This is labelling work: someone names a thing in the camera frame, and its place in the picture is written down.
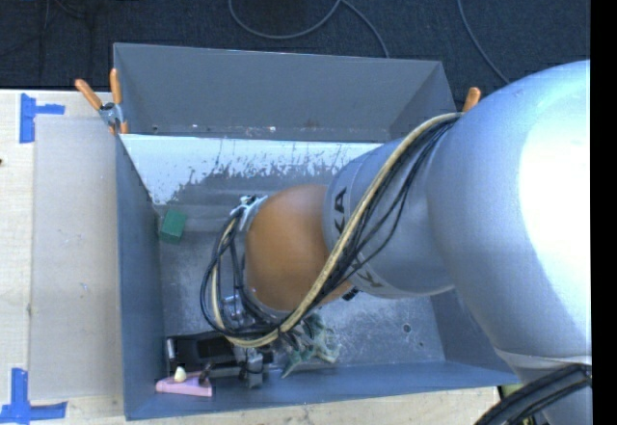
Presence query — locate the grey metal bin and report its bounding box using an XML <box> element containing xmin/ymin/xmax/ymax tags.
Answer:
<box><xmin>111</xmin><ymin>41</ymin><xmax>522</xmax><ymax>422</ymax></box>

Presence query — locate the green block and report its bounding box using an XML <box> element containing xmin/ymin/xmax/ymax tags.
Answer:
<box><xmin>158</xmin><ymin>207</ymin><xmax>189</xmax><ymax>244</ymax></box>

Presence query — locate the pink flat sponge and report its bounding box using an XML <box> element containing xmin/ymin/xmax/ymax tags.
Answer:
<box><xmin>154</xmin><ymin>371</ymin><xmax>214</xmax><ymax>398</ymax></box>

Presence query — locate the black oblong box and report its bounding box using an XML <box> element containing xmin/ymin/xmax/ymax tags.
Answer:
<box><xmin>165</xmin><ymin>334</ymin><xmax>242</xmax><ymax>379</ymax></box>

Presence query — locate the pale flat board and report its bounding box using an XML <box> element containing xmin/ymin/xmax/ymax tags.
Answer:
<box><xmin>27</xmin><ymin>116</ymin><xmax>127</xmax><ymax>401</ymax></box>

